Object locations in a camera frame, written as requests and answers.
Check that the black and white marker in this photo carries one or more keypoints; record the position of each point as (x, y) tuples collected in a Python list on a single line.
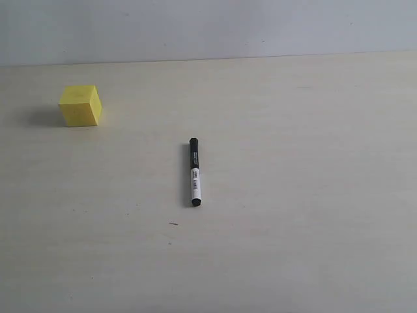
[(196, 198)]

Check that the yellow foam cube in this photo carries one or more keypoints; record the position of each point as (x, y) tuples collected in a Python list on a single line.
[(80, 106)]

